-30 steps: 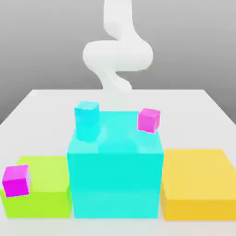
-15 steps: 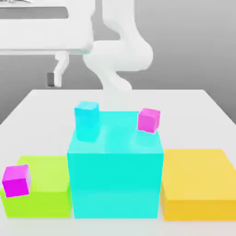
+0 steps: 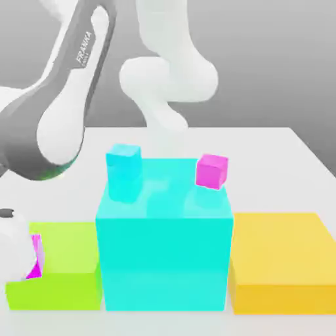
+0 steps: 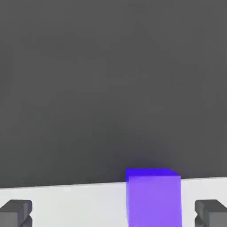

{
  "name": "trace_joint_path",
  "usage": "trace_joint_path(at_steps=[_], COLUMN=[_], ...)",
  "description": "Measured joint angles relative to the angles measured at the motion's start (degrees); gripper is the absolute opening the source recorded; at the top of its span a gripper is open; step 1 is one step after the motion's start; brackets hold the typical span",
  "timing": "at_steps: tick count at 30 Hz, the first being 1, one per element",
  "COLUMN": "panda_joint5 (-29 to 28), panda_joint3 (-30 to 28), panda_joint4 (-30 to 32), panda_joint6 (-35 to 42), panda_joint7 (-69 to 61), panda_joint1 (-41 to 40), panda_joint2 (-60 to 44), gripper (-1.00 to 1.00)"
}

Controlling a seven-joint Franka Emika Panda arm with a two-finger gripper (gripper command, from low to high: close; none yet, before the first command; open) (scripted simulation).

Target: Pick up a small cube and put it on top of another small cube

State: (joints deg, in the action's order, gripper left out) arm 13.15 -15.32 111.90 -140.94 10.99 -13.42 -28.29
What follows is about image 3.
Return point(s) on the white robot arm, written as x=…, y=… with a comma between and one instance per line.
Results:
x=168, y=78

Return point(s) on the large cyan box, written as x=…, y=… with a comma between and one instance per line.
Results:
x=164, y=257

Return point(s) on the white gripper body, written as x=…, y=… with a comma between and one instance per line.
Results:
x=14, y=249

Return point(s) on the large green box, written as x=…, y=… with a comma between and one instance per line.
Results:
x=68, y=262

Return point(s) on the small magenta cube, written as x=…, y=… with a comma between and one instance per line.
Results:
x=211, y=172
x=36, y=265

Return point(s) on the large yellow box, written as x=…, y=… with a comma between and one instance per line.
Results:
x=283, y=262

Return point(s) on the small cyan cube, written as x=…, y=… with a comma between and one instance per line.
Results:
x=123, y=176

